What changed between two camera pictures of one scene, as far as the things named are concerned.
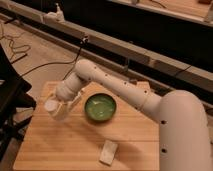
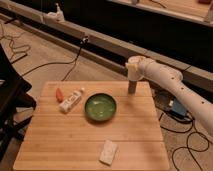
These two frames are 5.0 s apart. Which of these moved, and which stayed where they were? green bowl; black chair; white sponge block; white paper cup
Moved: white paper cup
Stayed: white sponge block; black chair; green bowl
